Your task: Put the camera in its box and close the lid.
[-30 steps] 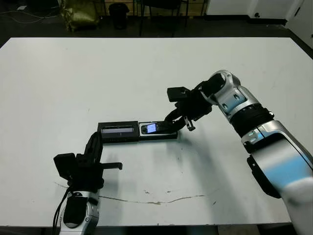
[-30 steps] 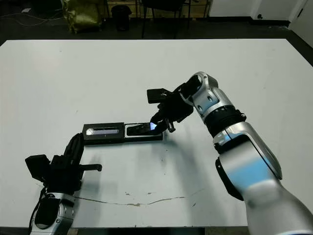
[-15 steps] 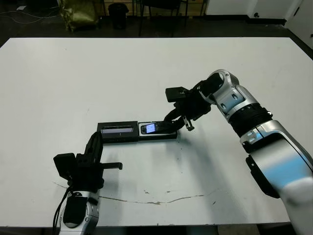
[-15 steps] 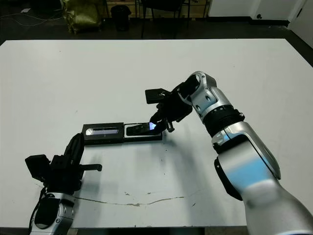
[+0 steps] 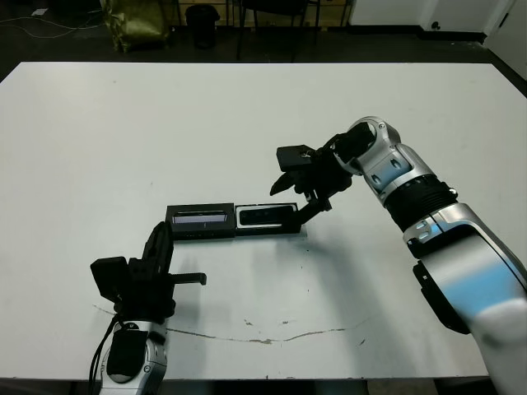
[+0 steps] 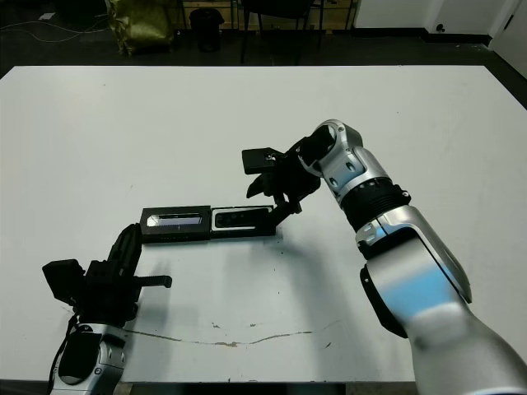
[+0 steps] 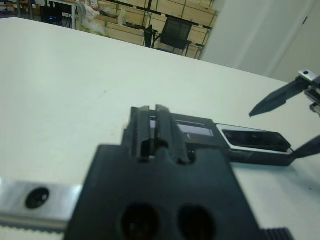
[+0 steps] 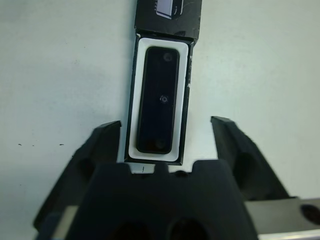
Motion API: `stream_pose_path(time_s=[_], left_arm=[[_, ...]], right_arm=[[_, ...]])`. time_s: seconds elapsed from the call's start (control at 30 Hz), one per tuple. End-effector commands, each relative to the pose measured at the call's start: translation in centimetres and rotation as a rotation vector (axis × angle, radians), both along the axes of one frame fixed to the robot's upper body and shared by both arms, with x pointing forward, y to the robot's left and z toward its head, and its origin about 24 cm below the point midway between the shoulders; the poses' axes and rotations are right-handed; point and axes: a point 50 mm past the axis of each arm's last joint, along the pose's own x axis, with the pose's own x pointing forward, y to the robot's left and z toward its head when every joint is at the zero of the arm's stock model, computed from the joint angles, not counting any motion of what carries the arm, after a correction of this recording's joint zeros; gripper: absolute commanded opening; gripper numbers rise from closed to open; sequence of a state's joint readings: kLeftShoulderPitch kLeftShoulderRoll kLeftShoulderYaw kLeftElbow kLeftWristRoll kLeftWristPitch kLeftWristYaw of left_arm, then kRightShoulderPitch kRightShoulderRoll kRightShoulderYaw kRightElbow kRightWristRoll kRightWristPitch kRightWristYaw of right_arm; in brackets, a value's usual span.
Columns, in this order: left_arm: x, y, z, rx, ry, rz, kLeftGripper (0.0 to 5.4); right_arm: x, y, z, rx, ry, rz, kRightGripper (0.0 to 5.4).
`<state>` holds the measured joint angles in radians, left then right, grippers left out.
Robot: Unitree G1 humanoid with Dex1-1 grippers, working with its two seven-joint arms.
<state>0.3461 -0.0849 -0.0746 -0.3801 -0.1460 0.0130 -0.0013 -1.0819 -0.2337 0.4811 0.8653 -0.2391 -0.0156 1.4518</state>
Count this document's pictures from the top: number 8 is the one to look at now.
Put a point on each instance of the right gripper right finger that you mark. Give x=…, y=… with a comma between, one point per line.
x=247, y=165

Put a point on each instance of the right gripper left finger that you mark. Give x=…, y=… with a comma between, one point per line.
x=82, y=170

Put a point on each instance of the black box lid with picture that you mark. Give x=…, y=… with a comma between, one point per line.
x=150, y=22

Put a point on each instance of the black bar-shaped camera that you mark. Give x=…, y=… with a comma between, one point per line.
x=157, y=82

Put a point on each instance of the black box base white liner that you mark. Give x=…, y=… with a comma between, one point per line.
x=132, y=112

